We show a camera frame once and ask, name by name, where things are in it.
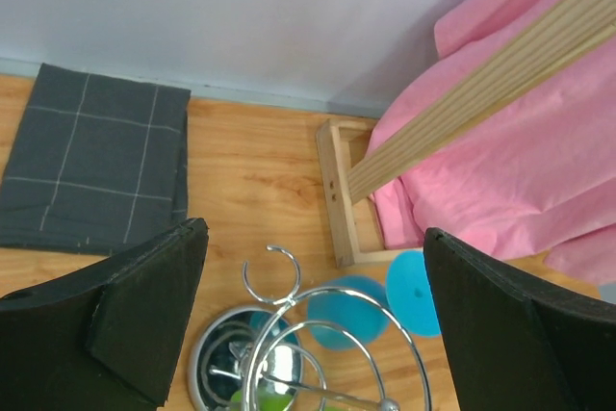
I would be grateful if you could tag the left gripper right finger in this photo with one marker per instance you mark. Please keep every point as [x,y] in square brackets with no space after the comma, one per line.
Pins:
[515,341]

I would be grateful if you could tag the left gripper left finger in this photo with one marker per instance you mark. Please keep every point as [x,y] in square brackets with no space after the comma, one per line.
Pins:
[105,337]

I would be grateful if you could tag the green wine glass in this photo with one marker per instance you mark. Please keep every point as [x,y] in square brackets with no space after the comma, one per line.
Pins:
[267,401]

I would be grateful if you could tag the blue wine glass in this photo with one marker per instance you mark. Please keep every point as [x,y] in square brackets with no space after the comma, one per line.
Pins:
[405,292]

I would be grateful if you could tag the chrome wine glass rack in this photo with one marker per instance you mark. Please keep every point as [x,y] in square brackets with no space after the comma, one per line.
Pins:
[257,346]

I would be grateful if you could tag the wooden clothes rack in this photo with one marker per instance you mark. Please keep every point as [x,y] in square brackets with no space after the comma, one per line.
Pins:
[563,34]

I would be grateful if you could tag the pink t-shirt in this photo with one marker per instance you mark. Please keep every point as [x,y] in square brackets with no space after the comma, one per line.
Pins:
[536,177]

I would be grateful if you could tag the dark grey folded cloth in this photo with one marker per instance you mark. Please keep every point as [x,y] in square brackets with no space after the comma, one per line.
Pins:
[98,164]

